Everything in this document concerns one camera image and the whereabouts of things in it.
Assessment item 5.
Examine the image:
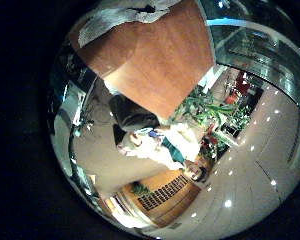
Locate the black office chair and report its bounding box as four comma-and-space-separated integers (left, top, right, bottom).
108, 94, 161, 133

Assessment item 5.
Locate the small green potted plant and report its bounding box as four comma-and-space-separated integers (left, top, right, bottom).
130, 181, 152, 198

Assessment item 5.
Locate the white striped piece of clothing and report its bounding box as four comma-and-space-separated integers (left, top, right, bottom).
77, 0, 183, 48

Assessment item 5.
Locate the red chair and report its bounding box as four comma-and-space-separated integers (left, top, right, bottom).
234, 70, 253, 96

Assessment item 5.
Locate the red flowering plant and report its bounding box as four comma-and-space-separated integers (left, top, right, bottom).
198, 124, 229, 161

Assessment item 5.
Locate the large green potted plant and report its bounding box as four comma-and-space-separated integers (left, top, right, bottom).
171, 84, 254, 134

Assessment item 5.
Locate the wooden slatted cabinet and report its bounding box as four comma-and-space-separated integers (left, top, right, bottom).
123, 169, 204, 228

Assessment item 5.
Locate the person in white shirt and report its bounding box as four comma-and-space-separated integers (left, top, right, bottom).
117, 122, 209, 183

